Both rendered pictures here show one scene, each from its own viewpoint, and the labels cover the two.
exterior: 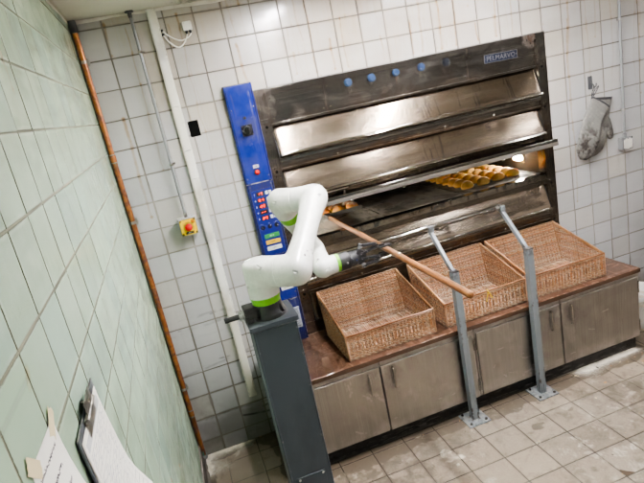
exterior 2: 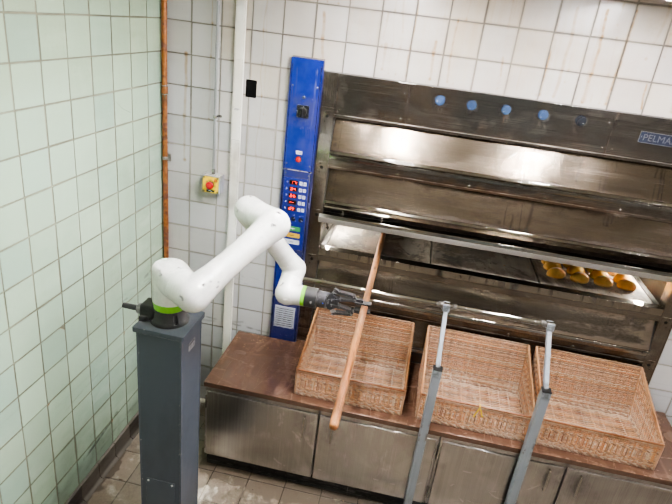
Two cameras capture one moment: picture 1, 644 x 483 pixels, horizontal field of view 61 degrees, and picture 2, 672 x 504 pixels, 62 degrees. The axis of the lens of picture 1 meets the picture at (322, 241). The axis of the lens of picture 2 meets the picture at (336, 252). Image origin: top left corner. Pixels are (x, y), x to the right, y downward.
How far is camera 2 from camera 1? 119 cm
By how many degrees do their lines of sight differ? 22
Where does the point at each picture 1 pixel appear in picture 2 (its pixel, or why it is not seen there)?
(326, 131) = (392, 146)
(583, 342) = not seen: outside the picture
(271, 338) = (152, 345)
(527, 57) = not seen: outside the picture
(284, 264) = (177, 284)
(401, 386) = (335, 445)
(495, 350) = (460, 470)
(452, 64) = (590, 127)
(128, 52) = not seen: outside the picture
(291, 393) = (159, 403)
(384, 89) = (483, 124)
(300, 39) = (400, 31)
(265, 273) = (162, 283)
